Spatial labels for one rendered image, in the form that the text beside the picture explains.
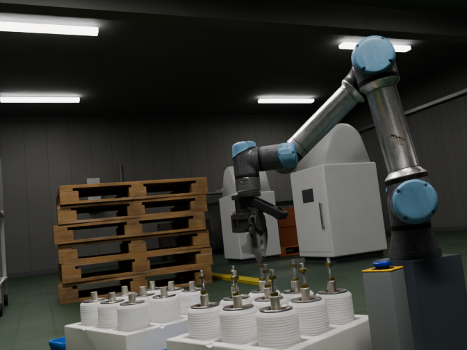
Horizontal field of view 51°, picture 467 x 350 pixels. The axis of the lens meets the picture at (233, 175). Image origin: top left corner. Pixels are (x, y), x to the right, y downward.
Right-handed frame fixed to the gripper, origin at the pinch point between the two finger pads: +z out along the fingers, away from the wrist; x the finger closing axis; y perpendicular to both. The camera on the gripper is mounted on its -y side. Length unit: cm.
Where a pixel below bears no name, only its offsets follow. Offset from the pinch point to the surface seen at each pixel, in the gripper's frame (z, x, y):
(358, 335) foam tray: 19.3, 10.5, -29.0
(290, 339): 15.3, 31.6, -20.0
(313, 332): 16.0, 21.6, -21.6
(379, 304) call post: 10.6, 17.8, -36.6
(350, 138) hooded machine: -92, -377, 66
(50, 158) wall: -178, -506, 670
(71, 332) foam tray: 18, 15, 64
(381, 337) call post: 18.0, 17.7, -36.1
